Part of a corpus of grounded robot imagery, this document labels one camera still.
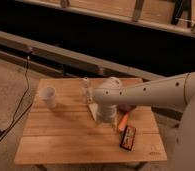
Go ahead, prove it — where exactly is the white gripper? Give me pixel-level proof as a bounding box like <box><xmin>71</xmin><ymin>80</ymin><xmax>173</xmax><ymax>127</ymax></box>
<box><xmin>96</xmin><ymin>105</ymin><xmax>117</xmax><ymax>125</ymax></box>

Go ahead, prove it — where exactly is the orange pepper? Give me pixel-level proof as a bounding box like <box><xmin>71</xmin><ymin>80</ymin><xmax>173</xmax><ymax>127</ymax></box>
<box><xmin>118</xmin><ymin>113</ymin><xmax>129</xmax><ymax>132</ymax></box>

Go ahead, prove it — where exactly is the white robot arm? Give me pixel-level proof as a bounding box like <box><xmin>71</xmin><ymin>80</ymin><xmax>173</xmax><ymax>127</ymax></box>
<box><xmin>93</xmin><ymin>72</ymin><xmax>195</xmax><ymax>171</ymax></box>

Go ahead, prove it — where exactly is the white sponge block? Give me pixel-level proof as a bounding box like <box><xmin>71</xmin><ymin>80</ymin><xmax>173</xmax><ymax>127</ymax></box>
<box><xmin>89</xmin><ymin>103</ymin><xmax>98</xmax><ymax>121</ymax></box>

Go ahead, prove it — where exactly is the purple bowl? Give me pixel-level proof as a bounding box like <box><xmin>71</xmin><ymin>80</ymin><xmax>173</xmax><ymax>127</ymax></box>
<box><xmin>118</xmin><ymin>105</ymin><xmax>136</xmax><ymax>112</ymax></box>

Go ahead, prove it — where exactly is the clear plastic bottle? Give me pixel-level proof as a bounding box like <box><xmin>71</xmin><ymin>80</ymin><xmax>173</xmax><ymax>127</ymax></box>
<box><xmin>81</xmin><ymin>77</ymin><xmax>92</xmax><ymax>104</ymax></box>

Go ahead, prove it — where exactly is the black snack packet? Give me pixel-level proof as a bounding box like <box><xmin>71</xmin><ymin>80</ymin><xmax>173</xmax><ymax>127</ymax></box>
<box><xmin>120</xmin><ymin>125</ymin><xmax>136</xmax><ymax>151</ymax></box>

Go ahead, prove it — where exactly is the wooden table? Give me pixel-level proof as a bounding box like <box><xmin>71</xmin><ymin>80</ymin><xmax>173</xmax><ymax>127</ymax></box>
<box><xmin>14</xmin><ymin>78</ymin><xmax>167</xmax><ymax>165</ymax></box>

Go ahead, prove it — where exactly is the black cable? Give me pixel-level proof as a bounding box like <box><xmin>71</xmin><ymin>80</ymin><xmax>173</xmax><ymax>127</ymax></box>
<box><xmin>0</xmin><ymin>49</ymin><xmax>35</xmax><ymax>151</ymax></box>

